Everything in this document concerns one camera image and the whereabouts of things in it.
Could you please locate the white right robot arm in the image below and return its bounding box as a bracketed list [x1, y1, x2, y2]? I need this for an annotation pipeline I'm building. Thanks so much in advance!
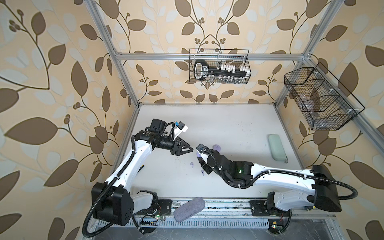
[197, 145, 358, 213]

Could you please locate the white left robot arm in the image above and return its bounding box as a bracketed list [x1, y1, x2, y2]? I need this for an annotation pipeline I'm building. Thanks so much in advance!
[82, 119, 193, 238]

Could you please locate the black socket holder rail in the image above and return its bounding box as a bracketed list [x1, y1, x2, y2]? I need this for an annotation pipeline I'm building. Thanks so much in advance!
[192, 60, 251, 81]

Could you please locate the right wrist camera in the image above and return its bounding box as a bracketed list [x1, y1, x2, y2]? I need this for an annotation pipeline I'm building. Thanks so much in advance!
[196, 144, 210, 161]

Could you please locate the black wire basket right wall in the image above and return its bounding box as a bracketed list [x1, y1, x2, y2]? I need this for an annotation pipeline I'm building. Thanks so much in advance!
[284, 63, 366, 131]

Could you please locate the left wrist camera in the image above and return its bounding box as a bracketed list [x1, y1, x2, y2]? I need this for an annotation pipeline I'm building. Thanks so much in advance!
[174, 121, 188, 136]

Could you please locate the black wire basket back wall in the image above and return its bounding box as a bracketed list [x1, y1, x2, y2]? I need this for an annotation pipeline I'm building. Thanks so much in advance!
[189, 48, 252, 85]

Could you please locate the black wire basket wall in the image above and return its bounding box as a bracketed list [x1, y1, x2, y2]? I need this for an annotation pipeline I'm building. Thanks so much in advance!
[189, 48, 252, 85]
[284, 63, 366, 131]

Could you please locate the grey felt glasses case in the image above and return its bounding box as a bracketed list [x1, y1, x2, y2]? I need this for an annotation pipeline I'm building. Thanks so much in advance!
[174, 197, 205, 223]

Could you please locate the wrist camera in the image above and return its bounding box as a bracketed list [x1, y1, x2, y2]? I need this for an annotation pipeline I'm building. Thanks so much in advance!
[174, 121, 188, 136]
[196, 144, 210, 161]

